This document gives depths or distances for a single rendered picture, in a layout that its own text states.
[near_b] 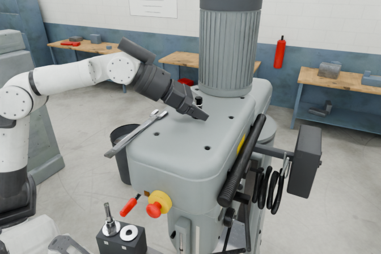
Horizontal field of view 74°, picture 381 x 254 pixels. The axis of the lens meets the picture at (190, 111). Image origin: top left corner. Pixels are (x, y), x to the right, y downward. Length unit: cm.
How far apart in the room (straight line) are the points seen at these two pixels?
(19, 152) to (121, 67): 35
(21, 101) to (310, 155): 87
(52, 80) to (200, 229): 64
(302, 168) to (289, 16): 403
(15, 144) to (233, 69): 64
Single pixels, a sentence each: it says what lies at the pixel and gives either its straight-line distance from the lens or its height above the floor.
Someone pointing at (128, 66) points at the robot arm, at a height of 207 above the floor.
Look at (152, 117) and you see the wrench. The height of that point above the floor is 190.
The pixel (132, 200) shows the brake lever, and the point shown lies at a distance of 75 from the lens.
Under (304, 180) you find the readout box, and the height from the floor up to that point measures 160.
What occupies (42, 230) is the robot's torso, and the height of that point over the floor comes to 164.
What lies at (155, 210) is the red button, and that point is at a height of 177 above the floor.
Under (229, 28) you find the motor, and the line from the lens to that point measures 80.
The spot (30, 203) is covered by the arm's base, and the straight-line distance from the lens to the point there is 86.
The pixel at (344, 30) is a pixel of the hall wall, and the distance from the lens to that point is 488.
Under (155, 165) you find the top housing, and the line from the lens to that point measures 61.
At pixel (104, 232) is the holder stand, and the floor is 110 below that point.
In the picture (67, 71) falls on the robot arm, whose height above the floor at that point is 205.
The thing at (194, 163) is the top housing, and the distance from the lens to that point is 57.
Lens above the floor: 225
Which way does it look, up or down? 28 degrees down
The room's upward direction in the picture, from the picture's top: straight up
